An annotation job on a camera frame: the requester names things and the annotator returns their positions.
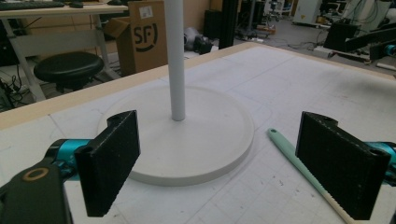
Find grey and black bag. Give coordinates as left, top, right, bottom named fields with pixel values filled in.
left=183, top=26, right=215, bottom=56

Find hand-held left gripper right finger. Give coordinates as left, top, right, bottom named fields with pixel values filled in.
left=295, top=110, right=392, bottom=221

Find black floor cables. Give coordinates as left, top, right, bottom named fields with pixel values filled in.
left=0, top=63, right=34, bottom=111

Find mint green handled spatula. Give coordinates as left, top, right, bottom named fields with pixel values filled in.
left=266, top=127, right=358, bottom=224

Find black metal post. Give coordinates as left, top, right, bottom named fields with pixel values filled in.
left=219, top=0, right=240, bottom=50

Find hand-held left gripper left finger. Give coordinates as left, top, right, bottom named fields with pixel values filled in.
left=74, top=109, right=141, bottom=218

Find black round stool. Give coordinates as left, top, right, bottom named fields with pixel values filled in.
left=33, top=50, right=106, bottom=94

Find brown cardboard box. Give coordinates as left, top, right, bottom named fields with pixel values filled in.
left=104, top=0, right=169, bottom=77

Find white round-base pole stand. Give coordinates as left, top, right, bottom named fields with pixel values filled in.
left=96, top=0, right=256, bottom=188

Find black keyboard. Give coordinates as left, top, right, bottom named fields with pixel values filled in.
left=0, top=0, right=66, bottom=12

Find white cabinet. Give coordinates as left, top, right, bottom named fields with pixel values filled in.
left=291, top=0, right=324, bottom=26

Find black box speaker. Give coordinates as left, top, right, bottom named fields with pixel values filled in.
left=203, top=9, right=222, bottom=40

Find white desk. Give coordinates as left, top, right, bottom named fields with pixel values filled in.
left=0, top=2, right=130, bottom=103

